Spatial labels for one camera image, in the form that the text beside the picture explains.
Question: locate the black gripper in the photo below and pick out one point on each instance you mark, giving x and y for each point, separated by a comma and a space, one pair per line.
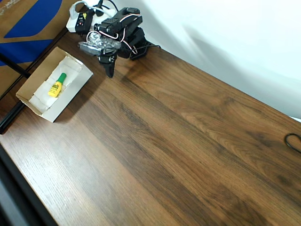
106, 60

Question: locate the yellow green glue bottle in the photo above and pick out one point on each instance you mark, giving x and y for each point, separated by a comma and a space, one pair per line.
55, 89

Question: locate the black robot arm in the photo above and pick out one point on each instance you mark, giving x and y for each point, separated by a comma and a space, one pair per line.
131, 35

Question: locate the white cardboard box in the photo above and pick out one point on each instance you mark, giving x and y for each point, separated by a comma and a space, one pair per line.
37, 75

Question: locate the black power adapter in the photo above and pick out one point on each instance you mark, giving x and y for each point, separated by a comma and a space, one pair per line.
82, 21

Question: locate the white power strip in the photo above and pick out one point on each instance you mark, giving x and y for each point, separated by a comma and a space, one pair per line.
70, 26

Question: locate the black plug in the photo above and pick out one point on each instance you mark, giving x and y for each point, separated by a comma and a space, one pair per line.
100, 5

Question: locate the black metal pole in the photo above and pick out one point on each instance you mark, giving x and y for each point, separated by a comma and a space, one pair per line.
14, 66

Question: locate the large brown carton blue print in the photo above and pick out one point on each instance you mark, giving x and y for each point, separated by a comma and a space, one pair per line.
23, 18

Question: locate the black stand foot bar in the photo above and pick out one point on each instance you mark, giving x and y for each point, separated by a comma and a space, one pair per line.
10, 120

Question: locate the plastic-wrapped wrist camera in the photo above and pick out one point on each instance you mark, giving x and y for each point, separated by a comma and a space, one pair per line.
98, 43

